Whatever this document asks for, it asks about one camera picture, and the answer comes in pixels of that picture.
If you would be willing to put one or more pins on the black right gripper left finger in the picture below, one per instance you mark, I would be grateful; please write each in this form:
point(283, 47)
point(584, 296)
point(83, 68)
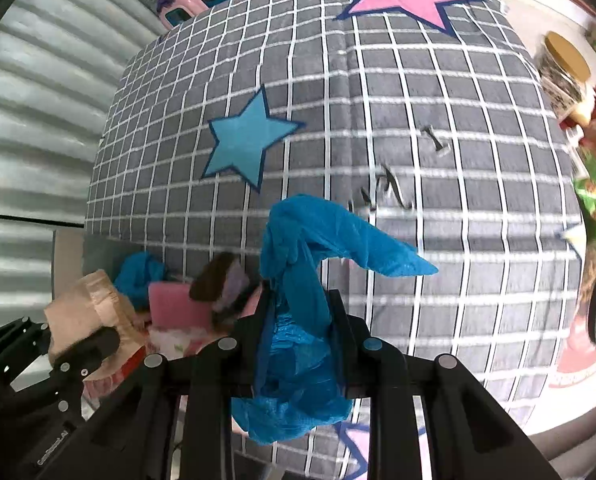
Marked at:
point(232, 366)

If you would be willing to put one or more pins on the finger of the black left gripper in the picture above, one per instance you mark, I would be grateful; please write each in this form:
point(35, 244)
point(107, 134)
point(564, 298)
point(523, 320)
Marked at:
point(85, 357)

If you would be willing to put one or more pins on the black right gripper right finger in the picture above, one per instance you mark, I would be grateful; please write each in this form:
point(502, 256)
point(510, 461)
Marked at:
point(388, 447)

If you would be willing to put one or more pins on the pink tissue pack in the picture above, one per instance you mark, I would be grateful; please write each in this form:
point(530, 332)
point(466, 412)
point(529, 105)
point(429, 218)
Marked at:
point(172, 344)

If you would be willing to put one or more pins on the beige cloth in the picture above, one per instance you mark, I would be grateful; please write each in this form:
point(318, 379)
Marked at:
point(91, 303)

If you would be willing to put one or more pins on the blue crinkled cloth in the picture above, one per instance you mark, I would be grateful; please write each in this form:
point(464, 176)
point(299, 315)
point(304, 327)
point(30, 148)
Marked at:
point(299, 385)

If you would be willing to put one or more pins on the pink sponge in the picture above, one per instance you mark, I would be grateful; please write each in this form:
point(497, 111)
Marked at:
point(172, 308)

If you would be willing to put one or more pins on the grey checked star bedsheet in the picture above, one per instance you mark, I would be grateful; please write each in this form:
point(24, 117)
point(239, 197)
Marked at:
point(445, 141)

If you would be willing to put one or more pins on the pale green curtain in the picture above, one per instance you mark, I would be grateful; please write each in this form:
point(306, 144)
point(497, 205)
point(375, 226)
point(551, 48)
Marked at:
point(60, 65)

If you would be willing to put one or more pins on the jar with wooden lid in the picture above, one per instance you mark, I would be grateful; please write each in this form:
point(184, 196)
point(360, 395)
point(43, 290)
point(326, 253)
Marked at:
point(564, 75)

